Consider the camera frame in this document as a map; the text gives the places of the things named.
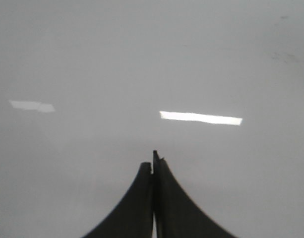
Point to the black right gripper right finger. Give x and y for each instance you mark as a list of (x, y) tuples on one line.
[(176, 215)]

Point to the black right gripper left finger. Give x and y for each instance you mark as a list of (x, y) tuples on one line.
[(133, 215)]

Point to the white whiteboard with aluminium frame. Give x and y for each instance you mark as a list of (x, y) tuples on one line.
[(90, 88)]

